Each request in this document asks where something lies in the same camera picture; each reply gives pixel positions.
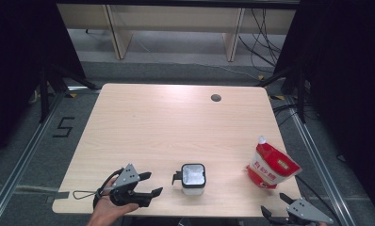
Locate aluminium floor rail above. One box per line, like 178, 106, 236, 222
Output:
284, 94, 357, 226
0, 89, 68, 226

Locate black curtain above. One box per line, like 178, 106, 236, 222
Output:
0, 0, 87, 164
274, 0, 375, 218

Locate long black floor cable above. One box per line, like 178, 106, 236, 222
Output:
296, 174, 344, 226

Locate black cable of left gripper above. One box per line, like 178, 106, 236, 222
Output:
92, 168, 126, 209

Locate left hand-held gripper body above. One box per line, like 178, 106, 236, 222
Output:
109, 163, 153, 208

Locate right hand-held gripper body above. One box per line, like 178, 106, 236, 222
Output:
268, 198, 334, 226

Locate white coiled cable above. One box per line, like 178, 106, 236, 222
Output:
27, 89, 41, 105

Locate grey floor tape strip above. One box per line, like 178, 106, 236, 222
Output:
44, 190, 71, 204

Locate person's left hand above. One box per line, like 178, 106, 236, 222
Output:
90, 175, 140, 220

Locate black cables beside stand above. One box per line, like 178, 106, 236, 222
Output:
271, 103, 306, 127

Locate thin wire loop lanyard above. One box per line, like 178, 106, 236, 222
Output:
72, 187, 104, 201

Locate bundle of black cables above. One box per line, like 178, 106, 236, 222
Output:
237, 8, 287, 74

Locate black metal stand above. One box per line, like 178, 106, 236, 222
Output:
39, 63, 101, 124
255, 66, 308, 124

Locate red and white sugar pouch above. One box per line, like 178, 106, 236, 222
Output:
245, 135, 302, 190

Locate glass seasoning jar black lid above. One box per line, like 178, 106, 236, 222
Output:
171, 163, 206, 197

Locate beige wooden desk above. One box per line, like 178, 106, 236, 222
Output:
57, 3, 298, 62

